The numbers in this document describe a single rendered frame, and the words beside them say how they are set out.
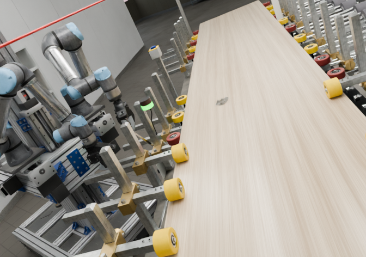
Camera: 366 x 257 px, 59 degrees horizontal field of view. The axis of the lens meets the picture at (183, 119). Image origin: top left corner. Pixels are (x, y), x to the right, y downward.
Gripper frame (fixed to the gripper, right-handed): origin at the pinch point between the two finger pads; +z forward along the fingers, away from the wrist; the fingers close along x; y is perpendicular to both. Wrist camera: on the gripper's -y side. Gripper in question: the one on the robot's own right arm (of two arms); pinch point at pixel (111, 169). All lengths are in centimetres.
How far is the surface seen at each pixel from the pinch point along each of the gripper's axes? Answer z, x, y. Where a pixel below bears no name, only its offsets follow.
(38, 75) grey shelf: -30, -255, 179
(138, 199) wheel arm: -13, 52, -35
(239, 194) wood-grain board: -7, 57, -74
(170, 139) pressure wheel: -8.1, 2.6, -40.7
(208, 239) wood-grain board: -7, 74, -62
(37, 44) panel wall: -64, -345, 211
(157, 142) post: -6.2, -2.3, -31.5
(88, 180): -12.6, 26.5, -2.8
